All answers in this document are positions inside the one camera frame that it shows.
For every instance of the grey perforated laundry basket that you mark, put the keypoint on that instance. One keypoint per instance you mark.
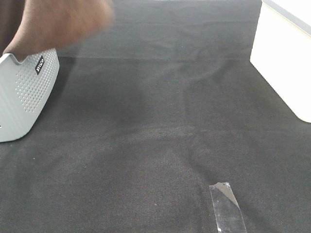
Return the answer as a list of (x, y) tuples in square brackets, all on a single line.
[(24, 90)]

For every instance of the black table cloth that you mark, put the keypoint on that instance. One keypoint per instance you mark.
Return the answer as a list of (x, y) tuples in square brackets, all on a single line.
[(143, 119)]

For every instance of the clear tape strip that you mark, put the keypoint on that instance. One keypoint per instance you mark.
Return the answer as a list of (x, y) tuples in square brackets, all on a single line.
[(227, 212)]

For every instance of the brown towel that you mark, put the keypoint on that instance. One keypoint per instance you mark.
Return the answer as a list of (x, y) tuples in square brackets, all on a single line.
[(31, 26)]

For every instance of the white plastic storage box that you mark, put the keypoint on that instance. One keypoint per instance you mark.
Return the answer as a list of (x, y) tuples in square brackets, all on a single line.
[(281, 52)]

